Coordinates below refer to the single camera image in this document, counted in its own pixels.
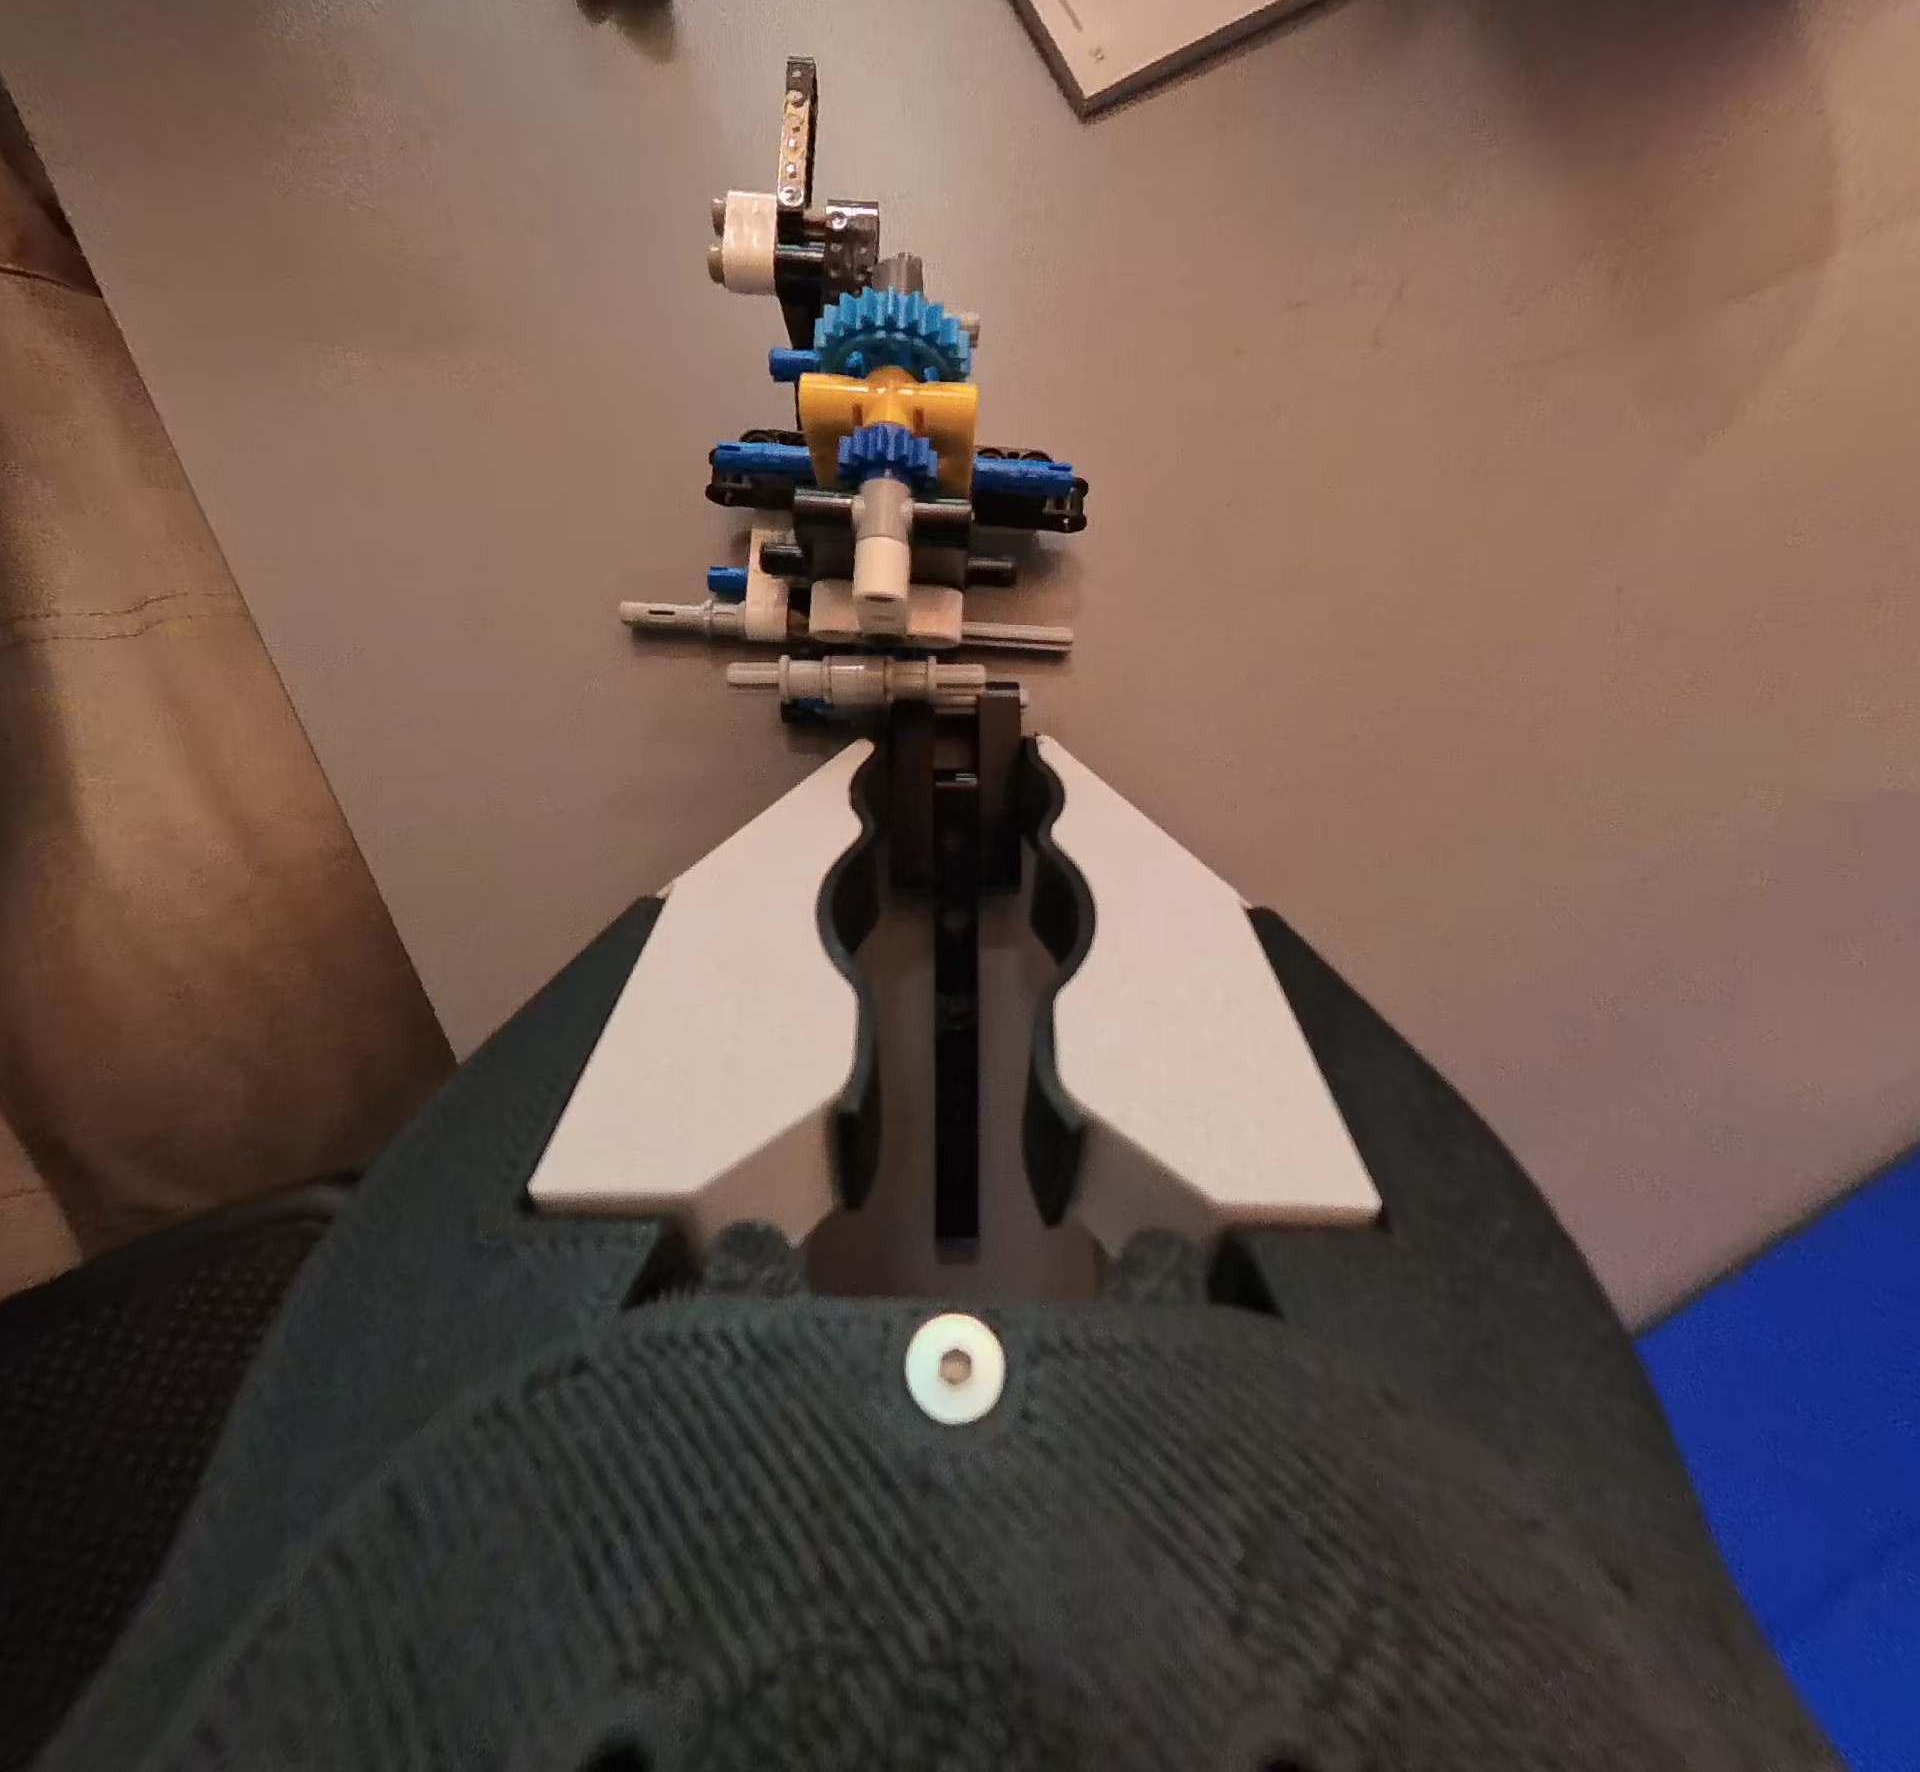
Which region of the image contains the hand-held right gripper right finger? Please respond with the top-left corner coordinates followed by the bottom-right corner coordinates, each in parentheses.
top-left (1024, 732), bottom-right (1386, 1251)

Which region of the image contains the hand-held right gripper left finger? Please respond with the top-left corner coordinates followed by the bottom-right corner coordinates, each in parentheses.
top-left (525, 736), bottom-right (887, 1250)

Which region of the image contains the black lego beam subassembly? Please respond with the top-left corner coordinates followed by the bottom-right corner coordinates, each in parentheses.
top-left (726, 653), bottom-right (1034, 1242)

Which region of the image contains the lego gear model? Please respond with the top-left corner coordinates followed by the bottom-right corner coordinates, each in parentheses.
top-left (619, 58), bottom-right (1085, 660)

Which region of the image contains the black mesh fabric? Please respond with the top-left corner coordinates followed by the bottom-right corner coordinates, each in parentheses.
top-left (0, 1180), bottom-right (362, 1600)

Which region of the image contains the blue mat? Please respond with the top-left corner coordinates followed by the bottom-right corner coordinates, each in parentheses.
top-left (1633, 1150), bottom-right (1920, 1772)

